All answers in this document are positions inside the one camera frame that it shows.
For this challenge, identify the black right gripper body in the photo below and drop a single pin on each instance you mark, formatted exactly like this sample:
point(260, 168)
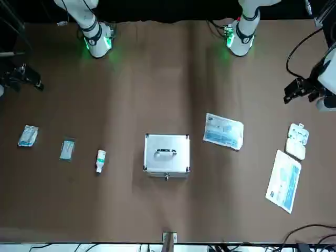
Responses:
point(10, 81)

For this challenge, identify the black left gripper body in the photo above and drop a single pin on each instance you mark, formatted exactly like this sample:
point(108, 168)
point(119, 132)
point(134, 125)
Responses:
point(315, 89)

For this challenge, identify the open white plaster box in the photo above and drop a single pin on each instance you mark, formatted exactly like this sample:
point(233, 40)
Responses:
point(296, 141)

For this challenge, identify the wide white blue packet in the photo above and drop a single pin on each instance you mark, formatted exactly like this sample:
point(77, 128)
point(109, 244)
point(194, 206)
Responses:
point(223, 132)

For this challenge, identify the long white blue packet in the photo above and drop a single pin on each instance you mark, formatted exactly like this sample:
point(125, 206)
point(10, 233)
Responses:
point(284, 181)

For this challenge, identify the white blue gauze packet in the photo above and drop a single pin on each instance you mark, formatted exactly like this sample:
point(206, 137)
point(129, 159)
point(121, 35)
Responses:
point(28, 136)

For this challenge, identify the aluminium frame bar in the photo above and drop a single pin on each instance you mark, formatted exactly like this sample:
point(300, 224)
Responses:
point(324, 13)

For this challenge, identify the white disinfectant bottle green label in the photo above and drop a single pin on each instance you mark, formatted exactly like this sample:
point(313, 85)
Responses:
point(100, 161)

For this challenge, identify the aluminium profile post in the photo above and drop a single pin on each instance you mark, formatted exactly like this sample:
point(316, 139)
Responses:
point(169, 237)

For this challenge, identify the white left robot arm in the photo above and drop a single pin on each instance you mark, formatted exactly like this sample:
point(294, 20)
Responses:
point(244, 39)

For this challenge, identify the aluminium first-aid case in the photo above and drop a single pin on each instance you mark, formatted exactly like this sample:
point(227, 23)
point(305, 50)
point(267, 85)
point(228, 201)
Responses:
point(166, 153)

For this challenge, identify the clear bandage packet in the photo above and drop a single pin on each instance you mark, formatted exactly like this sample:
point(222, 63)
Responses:
point(67, 149)

